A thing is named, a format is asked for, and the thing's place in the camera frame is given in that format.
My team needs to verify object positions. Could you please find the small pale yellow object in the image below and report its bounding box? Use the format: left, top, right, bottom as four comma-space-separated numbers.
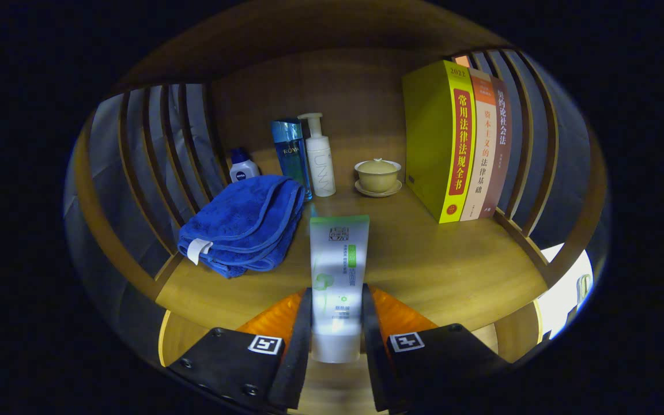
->
575, 273, 593, 305

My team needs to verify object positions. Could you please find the white pump bottle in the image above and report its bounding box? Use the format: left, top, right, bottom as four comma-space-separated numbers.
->
298, 112, 337, 198

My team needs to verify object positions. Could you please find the brown book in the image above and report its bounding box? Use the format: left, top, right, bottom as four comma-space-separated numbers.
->
480, 77, 512, 218

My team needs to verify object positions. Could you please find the beige lidded teacup with saucer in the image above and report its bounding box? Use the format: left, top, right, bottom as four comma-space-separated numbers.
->
354, 158, 403, 198

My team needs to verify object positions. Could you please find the thick yellow book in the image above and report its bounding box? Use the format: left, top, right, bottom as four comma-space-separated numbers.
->
402, 60, 477, 224

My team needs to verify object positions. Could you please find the white green cosmetic tube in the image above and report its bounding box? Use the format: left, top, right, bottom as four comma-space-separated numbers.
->
309, 215, 371, 364

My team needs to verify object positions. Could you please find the blue folded towel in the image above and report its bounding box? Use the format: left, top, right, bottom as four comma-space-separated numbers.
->
178, 175, 306, 279

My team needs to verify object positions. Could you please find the cream orange book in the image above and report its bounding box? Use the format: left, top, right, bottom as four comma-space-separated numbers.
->
460, 68, 497, 221

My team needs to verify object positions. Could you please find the blue glass bottle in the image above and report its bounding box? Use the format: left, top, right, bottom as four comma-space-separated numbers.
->
270, 119, 313, 201

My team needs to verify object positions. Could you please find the wooden cabinet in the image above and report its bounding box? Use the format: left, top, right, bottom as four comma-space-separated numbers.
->
66, 0, 610, 414

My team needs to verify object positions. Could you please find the wooden countertop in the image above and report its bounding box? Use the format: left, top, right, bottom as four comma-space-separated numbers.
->
155, 184, 549, 332

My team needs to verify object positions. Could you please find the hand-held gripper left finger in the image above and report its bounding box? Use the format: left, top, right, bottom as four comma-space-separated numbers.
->
168, 287, 314, 413

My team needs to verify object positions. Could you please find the small white blue-capped bottle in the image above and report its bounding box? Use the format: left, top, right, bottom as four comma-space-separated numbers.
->
229, 148, 261, 183

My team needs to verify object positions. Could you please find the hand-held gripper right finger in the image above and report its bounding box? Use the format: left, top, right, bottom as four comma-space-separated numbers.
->
361, 284, 511, 413

